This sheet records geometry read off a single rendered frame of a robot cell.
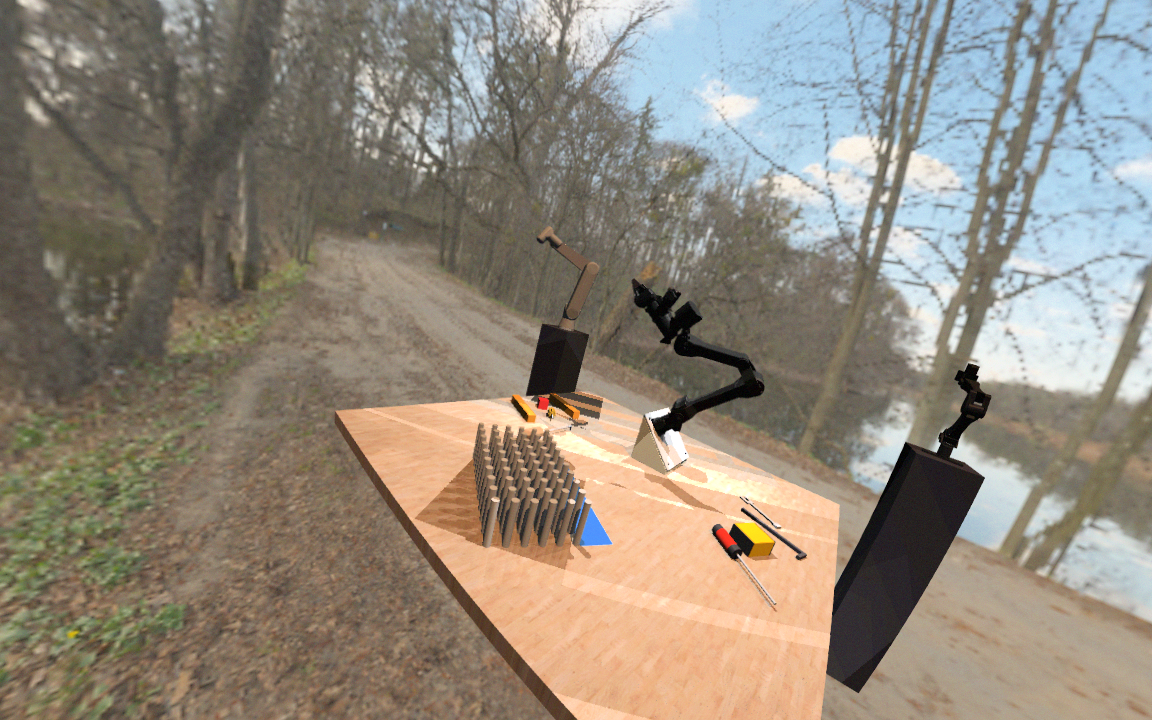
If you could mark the blue flat strip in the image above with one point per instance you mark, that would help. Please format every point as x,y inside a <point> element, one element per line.
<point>593,534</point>

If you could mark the red-handled screwdriver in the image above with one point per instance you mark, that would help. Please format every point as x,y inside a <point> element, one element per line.
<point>735,552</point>

